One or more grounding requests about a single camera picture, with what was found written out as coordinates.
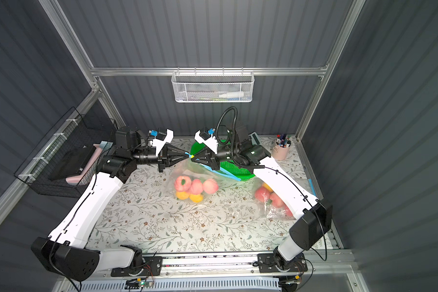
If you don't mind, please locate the green plastic basket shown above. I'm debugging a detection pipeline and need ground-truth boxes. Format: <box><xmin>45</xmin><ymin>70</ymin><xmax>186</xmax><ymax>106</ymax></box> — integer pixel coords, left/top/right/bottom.
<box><xmin>190</xmin><ymin>142</ymin><xmax>255</xmax><ymax>181</ymax></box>

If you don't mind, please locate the black wire side basket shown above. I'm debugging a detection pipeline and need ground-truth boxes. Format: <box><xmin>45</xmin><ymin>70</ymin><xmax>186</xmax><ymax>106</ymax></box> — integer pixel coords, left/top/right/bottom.
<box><xmin>14</xmin><ymin>107</ymin><xmax>118</xmax><ymax>198</ymax></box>

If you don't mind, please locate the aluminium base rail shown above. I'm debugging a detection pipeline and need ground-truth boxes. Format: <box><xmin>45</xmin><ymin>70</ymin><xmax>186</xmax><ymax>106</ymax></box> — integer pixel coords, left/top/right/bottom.
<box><xmin>92</xmin><ymin>249</ymin><xmax>341</xmax><ymax>279</ymax></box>

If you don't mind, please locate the white tube in basket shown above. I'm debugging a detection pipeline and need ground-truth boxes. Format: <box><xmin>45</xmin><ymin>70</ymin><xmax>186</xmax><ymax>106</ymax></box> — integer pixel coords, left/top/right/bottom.
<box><xmin>219</xmin><ymin>91</ymin><xmax>245</xmax><ymax>100</ymax></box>

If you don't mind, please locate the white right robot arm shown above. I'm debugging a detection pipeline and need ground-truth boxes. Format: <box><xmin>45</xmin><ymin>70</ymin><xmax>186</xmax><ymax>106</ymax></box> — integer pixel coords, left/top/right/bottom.
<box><xmin>191</xmin><ymin>128</ymin><xmax>332</xmax><ymax>271</ymax></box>

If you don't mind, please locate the red yellow peach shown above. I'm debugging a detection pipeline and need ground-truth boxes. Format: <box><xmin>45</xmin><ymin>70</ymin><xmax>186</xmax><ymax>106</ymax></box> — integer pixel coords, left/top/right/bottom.
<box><xmin>262</xmin><ymin>182</ymin><xmax>273</xmax><ymax>193</ymax></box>

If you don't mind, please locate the pink metal pen bucket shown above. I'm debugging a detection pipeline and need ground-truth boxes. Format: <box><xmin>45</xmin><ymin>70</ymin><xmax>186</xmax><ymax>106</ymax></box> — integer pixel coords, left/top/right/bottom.
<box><xmin>271</xmin><ymin>144</ymin><xmax>292</xmax><ymax>161</ymax></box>

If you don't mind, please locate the clear zip-top bag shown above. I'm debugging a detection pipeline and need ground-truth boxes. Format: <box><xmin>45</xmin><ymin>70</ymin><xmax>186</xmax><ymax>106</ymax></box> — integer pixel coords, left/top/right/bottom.
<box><xmin>252</xmin><ymin>178</ymin><xmax>319</xmax><ymax>220</ymax></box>
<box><xmin>164</xmin><ymin>159</ymin><xmax>242</xmax><ymax>204</ymax></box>

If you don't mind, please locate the light blue calculator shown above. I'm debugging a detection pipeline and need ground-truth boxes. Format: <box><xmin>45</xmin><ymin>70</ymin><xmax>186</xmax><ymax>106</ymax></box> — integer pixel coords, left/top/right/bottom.
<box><xmin>249</xmin><ymin>131</ymin><xmax>261</xmax><ymax>146</ymax></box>

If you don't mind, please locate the black flat case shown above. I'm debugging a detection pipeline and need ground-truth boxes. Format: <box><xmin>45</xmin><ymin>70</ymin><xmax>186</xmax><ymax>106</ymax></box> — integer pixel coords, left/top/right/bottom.
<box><xmin>49</xmin><ymin>147</ymin><xmax>95</xmax><ymax>181</ymax></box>

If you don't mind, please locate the white wire wall basket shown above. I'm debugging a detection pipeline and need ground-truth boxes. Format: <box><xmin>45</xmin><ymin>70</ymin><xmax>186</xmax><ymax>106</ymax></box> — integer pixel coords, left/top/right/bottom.
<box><xmin>171</xmin><ymin>71</ymin><xmax>255</xmax><ymax>103</ymax></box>

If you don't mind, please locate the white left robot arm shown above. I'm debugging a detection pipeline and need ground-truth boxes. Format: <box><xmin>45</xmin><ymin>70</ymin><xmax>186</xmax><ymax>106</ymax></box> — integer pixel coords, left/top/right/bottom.
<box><xmin>31</xmin><ymin>126</ymin><xmax>191</xmax><ymax>282</ymax></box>

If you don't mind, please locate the pink handle tool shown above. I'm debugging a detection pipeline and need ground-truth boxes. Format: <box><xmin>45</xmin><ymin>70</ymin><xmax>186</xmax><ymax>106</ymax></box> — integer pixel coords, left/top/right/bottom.
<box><xmin>66</xmin><ymin>144</ymin><xmax>102</xmax><ymax>186</ymax></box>

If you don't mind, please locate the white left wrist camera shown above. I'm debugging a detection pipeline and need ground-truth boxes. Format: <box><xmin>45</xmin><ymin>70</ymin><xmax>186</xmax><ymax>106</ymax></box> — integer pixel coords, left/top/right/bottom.
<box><xmin>147</xmin><ymin>128</ymin><xmax>174</xmax><ymax>156</ymax></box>

